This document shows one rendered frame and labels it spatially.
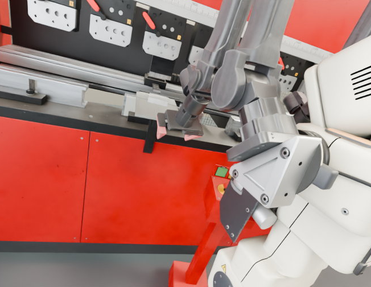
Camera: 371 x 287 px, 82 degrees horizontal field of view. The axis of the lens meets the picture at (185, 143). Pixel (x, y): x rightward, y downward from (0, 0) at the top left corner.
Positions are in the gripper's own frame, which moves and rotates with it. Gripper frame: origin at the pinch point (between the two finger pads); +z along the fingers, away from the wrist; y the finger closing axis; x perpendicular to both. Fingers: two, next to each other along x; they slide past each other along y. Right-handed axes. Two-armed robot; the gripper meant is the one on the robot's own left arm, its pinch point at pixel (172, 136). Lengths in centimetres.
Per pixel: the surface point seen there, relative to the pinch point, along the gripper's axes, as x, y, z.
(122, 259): 26, -1, 99
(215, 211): 20.2, -23.3, 20.6
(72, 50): -88, 33, 44
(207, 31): -44.2, -17.9, -14.0
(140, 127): -19.9, 2.7, 23.8
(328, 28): -42, -70, -33
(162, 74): -40.0, -5.7, 9.0
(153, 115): -13.0, 2.7, 6.2
